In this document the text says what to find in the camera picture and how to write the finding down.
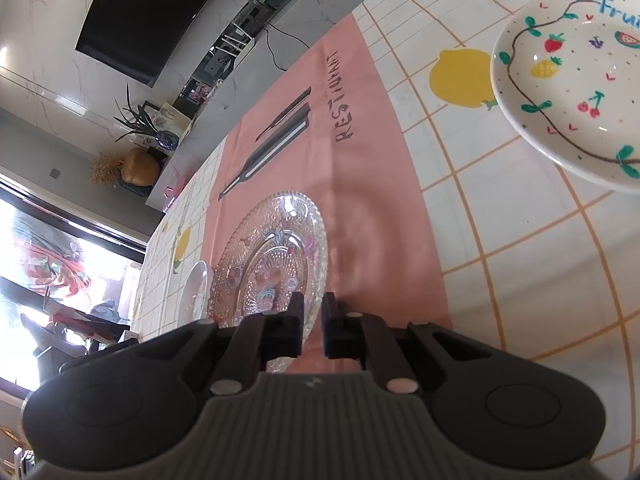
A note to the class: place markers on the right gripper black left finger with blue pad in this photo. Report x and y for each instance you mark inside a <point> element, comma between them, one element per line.
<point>244,351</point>

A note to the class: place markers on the blue glass vase plant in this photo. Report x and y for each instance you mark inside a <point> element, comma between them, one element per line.
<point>138,122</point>

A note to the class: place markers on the clear glass plate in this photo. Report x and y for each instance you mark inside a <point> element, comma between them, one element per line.
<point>280,247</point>

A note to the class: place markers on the checked pink tablecloth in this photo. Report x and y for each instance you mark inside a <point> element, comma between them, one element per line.
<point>435,208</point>

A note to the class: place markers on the small white sticker dish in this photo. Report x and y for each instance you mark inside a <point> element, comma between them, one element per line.
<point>195,294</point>

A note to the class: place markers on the pink storage box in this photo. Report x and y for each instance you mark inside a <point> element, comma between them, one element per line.
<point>172,192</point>

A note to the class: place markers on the black television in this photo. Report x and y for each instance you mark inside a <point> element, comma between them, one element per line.
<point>156,42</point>

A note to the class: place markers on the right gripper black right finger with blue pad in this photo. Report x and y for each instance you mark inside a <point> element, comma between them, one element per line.
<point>366,339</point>

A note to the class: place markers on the white wifi router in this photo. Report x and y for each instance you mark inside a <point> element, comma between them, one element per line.
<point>235,42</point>

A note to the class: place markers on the white fruit pattern plate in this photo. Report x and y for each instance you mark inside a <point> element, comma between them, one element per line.
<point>565,74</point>

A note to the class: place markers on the brown acorn vase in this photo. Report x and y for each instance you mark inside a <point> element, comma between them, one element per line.
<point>139,168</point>

